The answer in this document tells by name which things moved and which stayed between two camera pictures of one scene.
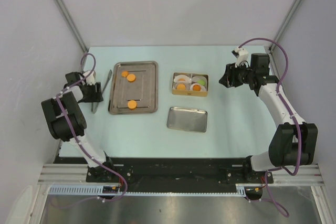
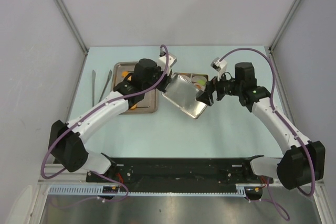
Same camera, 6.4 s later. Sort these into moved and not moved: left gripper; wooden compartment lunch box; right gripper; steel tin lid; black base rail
Moved: wooden compartment lunch box; left gripper; right gripper; steel tin lid
Not moved: black base rail
